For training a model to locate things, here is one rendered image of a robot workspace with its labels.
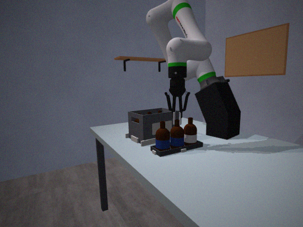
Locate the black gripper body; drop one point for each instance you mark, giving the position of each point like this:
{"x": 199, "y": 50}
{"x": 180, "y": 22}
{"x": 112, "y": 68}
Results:
{"x": 177, "y": 84}

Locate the dark grey crate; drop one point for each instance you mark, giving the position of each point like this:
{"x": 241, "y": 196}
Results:
{"x": 148, "y": 123}

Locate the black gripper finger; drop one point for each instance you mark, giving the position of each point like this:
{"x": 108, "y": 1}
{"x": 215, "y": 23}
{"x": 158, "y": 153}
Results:
{"x": 180, "y": 104}
{"x": 173, "y": 104}

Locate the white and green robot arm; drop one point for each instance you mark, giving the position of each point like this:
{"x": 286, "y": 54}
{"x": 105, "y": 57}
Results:
{"x": 188, "y": 58}

